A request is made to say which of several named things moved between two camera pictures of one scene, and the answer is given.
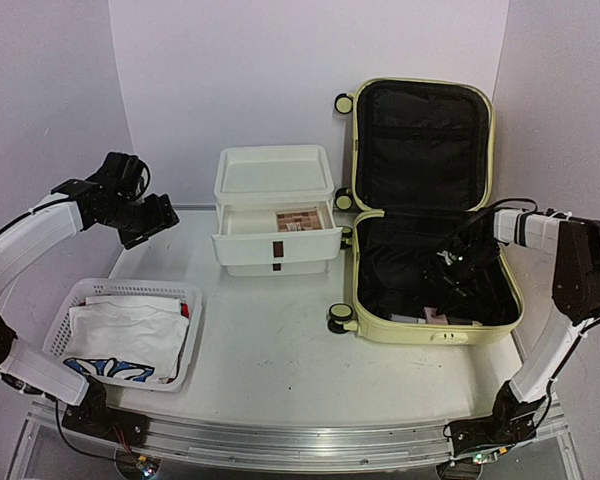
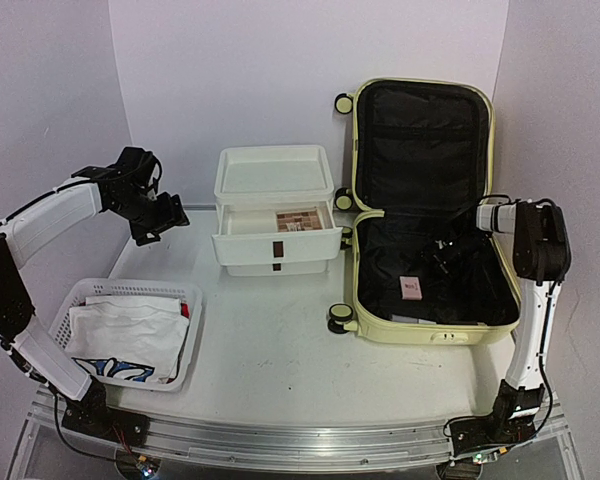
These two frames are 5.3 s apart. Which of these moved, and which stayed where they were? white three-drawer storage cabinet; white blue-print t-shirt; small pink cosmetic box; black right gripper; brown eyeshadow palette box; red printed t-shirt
Moved: black right gripper; small pink cosmetic box
Stayed: white three-drawer storage cabinet; white blue-print t-shirt; brown eyeshadow palette box; red printed t-shirt
